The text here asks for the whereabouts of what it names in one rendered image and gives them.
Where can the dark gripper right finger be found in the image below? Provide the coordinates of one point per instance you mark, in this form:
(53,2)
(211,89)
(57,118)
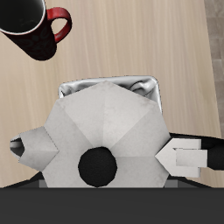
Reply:
(175,183)

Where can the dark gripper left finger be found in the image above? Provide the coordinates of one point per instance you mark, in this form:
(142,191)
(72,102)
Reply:
(35,181)

